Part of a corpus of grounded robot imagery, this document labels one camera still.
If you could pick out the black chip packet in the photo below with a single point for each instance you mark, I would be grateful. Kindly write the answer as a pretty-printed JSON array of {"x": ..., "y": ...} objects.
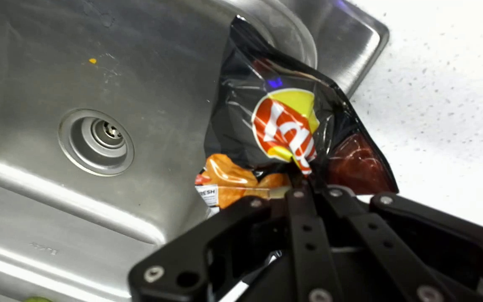
[{"x": 277, "y": 120}]

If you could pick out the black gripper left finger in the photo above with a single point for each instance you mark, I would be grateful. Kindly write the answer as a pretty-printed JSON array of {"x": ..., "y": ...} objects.
[{"x": 313, "y": 267}]

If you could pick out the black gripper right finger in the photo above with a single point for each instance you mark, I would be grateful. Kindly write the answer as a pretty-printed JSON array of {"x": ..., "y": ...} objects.
[{"x": 379, "y": 266}]

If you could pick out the stainless steel double sink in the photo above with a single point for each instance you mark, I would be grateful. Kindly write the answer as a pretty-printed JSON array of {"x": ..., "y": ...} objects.
[{"x": 102, "y": 115}]

